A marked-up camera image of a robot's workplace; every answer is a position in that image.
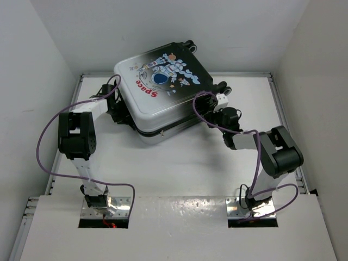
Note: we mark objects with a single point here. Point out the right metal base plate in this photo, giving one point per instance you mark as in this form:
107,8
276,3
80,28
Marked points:
237,209

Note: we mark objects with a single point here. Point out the metal base plate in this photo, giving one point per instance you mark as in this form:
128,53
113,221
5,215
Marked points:
237,209
117,208

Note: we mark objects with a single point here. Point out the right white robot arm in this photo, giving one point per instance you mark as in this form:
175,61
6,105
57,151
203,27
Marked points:
277,153

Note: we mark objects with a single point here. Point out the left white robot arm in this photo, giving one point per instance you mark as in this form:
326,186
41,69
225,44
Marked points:
77,140

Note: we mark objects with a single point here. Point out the white front board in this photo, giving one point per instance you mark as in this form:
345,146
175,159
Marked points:
176,228

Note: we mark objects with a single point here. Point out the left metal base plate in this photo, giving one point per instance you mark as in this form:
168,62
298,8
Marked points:
117,208

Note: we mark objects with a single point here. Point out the white kids suitcase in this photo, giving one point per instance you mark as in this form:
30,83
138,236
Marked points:
163,87

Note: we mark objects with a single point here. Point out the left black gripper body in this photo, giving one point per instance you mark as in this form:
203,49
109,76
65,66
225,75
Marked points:
119,115

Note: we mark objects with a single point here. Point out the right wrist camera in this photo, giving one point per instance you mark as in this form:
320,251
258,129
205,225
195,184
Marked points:
221,102

